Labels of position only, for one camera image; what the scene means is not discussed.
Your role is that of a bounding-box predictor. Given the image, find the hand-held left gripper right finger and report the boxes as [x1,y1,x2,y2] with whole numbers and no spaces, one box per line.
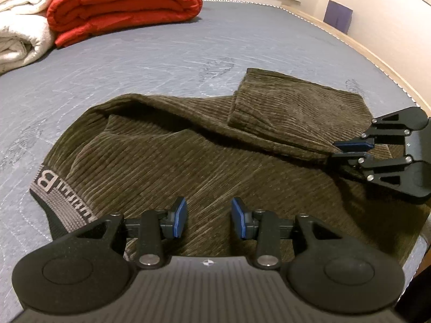
[231,198,347,270]

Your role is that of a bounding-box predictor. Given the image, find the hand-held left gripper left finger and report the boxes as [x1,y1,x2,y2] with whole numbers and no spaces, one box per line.
[72,197,188,270]

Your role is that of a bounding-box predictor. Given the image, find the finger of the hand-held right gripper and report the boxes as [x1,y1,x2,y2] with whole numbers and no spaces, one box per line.
[333,107,414,153]
[327,154,414,196]

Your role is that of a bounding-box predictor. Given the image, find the olive corduroy pants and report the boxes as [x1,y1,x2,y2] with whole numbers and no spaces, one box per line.
[30,68,425,266]

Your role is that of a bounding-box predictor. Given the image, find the purple panel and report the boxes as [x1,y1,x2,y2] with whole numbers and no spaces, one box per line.
[324,0,353,35]

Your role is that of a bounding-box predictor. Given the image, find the grey quilted mattress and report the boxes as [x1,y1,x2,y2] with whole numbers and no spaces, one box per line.
[0,0,431,323]

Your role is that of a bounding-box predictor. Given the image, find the red folded blanket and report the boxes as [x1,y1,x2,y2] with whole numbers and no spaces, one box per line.
[46,0,203,48]

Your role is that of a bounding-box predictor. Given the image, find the white folded blanket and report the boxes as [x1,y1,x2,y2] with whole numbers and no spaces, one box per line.
[0,0,63,75]

